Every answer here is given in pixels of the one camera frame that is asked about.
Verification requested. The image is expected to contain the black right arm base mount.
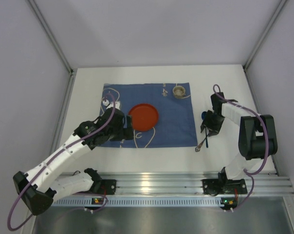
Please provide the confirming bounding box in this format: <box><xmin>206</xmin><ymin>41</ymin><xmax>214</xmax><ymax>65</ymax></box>
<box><xmin>202</xmin><ymin>169</ymin><xmax>247</xmax><ymax>196</ymax></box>

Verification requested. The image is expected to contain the aluminium frame rail right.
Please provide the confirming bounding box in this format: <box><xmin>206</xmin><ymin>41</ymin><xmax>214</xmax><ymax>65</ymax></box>
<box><xmin>243</xmin><ymin>0</ymin><xmax>289</xmax><ymax>72</ymax></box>

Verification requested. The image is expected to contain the orange plastic plate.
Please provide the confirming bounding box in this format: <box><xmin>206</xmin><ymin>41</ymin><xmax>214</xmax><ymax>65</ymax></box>
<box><xmin>128</xmin><ymin>103</ymin><xmax>159</xmax><ymax>132</ymax></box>

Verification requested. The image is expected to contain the iridescent purple fork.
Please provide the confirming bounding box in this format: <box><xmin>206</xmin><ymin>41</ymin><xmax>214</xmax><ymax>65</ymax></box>
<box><xmin>195</xmin><ymin>135</ymin><xmax>208</xmax><ymax>152</ymax></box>

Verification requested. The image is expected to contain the blue metal spoon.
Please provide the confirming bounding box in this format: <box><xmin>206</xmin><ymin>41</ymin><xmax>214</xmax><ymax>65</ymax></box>
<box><xmin>201</xmin><ymin>111</ymin><xmax>208</xmax><ymax>148</ymax></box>

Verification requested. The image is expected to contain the speckled ceramic cup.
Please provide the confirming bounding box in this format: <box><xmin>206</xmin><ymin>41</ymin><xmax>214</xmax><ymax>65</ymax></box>
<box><xmin>172</xmin><ymin>85</ymin><xmax>186</xmax><ymax>99</ymax></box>

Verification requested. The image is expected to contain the aluminium frame rail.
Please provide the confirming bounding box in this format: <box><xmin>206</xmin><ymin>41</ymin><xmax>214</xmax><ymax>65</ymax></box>
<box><xmin>243</xmin><ymin>0</ymin><xmax>289</xmax><ymax>72</ymax></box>
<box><xmin>26</xmin><ymin>0</ymin><xmax>73</xmax><ymax>75</ymax></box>

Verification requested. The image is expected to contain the aluminium front rail base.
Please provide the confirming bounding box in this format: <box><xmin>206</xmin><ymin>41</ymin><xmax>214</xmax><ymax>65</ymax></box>
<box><xmin>52</xmin><ymin>172</ymin><xmax>294</xmax><ymax>195</ymax></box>

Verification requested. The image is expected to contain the aluminium frame rail left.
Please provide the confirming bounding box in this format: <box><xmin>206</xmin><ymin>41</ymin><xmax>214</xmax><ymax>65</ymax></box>
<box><xmin>26</xmin><ymin>0</ymin><xmax>73</xmax><ymax>75</ymax></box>

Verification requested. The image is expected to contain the slotted grey cable duct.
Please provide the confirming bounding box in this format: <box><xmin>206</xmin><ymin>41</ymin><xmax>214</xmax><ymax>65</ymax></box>
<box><xmin>53</xmin><ymin>196</ymin><xmax>237</xmax><ymax>208</ymax></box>

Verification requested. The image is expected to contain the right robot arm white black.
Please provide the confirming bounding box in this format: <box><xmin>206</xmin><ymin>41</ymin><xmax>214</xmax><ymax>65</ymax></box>
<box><xmin>201</xmin><ymin>92</ymin><xmax>278</xmax><ymax>182</ymax></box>

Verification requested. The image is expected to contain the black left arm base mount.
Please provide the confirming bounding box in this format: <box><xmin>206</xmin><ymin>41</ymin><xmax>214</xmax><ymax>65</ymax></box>
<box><xmin>84</xmin><ymin>168</ymin><xmax>117</xmax><ymax>195</ymax></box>

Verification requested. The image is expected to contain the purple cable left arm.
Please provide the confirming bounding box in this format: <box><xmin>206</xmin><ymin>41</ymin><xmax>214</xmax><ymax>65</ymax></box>
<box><xmin>7</xmin><ymin>92</ymin><xmax>117</xmax><ymax>231</ymax></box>

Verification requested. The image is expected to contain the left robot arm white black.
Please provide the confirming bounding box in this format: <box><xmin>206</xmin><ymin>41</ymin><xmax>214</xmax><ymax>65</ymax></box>
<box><xmin>13</xmin><ymin>101</ymin><xmax>134</xmax><ymax>215</ymax></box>

